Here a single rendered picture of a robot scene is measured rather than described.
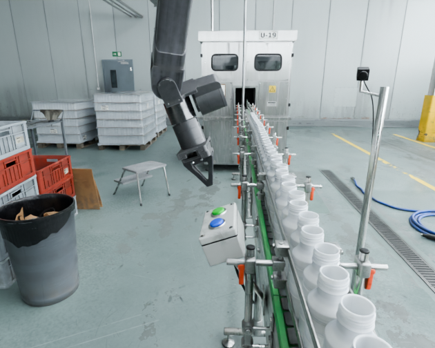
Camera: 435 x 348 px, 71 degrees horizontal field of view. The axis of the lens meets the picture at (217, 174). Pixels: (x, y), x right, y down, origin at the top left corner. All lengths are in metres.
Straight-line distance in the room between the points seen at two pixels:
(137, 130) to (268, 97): 3.08
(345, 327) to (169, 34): 0.49
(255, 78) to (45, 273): 3.68
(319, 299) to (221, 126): 4.43
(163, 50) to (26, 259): 1.85
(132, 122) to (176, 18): 6.16
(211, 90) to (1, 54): 12.35
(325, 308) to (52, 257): 1.94
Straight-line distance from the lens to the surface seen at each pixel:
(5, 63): 12.82
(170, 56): 0.57
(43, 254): 2.20
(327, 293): 0.43
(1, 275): 2.68
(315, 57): 10.56
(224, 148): 4.85
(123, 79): 10.86
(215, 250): 0.64
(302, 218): 0.58
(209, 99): 0.63
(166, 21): 0.56
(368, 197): 1.56
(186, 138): 0.64
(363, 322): 0.39
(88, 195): 3.71
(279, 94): 4.79
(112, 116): 6.80
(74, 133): 7.32
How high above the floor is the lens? 1.40
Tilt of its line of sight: 17 degrees down
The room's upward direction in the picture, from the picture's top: straight up
